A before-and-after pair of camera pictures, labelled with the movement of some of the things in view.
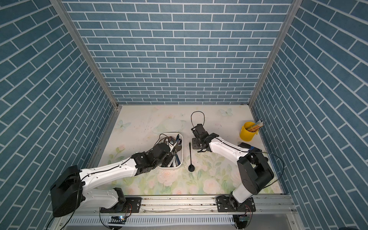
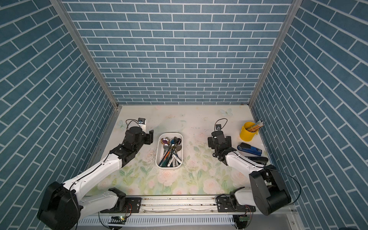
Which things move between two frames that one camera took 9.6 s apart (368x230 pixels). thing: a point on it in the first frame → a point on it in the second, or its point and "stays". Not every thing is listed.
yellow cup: [246, 135] stays
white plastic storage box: [175, 141] stays
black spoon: [191, 167] → [178, 142]
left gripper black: [170, 156] → [149, 137]
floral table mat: [133, 129] stays
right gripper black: [194, 146] → [211, 143]
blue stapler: [251, 148] stays
